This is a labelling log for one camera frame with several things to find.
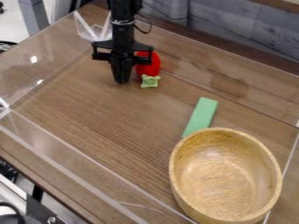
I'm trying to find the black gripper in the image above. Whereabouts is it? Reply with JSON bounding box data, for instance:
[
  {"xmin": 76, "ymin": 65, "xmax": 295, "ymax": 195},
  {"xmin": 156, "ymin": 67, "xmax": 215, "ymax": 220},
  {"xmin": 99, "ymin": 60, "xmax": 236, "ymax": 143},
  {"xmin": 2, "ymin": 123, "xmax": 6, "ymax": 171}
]
[{"xmin": 91, "ymin": 40, "xmax": 155, "ymax": 84}]

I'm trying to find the red plush strawberry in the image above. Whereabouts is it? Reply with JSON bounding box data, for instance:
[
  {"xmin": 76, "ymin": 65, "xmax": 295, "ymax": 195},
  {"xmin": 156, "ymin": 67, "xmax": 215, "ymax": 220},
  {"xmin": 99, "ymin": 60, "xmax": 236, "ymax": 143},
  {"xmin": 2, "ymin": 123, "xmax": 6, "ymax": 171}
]
[{"xmin": 135, "ymin": 52, "xmax": 162, "ymax": 88}]

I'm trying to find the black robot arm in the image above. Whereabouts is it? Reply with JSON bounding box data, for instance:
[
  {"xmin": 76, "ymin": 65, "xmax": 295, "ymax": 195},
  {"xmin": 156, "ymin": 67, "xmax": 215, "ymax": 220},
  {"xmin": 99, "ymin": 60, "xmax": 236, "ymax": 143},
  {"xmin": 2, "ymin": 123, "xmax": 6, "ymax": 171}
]
[{"xmin": 91, "ymin": 0, "xmax": 155, "ymax": 84}]

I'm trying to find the green rectangular block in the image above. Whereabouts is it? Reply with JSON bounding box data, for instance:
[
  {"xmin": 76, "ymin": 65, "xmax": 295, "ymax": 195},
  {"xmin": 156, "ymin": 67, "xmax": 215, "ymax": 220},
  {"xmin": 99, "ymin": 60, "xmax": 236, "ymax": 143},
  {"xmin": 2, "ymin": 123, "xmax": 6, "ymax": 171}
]
[{"xmin": 182, "ymin": 97, "xmax": 219, "ymax": 137}]

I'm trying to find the grey table leg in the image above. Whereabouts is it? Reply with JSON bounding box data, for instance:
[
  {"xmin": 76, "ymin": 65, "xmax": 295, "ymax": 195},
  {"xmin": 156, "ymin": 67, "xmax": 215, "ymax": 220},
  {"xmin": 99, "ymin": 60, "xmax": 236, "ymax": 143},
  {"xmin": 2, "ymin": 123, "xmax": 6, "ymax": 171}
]
[{"xmin": 18, "ymin": 0, "xmax": 50, "ymax": 36}]

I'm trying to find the wooden bowl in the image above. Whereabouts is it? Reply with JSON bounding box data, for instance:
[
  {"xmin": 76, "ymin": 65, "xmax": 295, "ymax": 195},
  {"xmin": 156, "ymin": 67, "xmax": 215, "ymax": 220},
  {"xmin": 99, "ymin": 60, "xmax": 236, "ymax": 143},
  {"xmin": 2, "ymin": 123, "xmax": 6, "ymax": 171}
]
[{"xmin": 168, "ymin": 128, "xmax": 283, "ymax": 224}]

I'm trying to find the clear acrylic tray enclosure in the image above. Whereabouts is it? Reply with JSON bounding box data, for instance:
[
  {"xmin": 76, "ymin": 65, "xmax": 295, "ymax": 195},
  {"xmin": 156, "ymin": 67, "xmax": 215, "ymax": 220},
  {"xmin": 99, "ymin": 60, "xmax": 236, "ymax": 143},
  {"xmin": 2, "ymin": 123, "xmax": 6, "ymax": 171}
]
[{"xmin": 0, "ymin": 17, "xmax": 299, "ymax": 224}]

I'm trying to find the black metal bracket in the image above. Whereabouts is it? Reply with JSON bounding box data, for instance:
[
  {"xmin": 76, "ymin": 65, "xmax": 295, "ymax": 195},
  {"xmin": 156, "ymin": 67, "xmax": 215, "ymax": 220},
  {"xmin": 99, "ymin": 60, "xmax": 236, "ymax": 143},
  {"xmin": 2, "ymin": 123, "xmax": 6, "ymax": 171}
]
[{"xmin": 24, "ymin": 196, "xmax": 67, "ymax": 224}]

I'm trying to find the black cable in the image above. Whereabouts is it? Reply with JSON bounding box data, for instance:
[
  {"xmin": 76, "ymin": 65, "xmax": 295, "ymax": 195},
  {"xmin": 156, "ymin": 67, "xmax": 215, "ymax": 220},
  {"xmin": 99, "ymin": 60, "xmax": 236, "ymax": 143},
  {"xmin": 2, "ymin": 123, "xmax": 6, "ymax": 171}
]
[{"xmin": 0, "ymin": 200, "xmax": 24, "ymax": 224}]

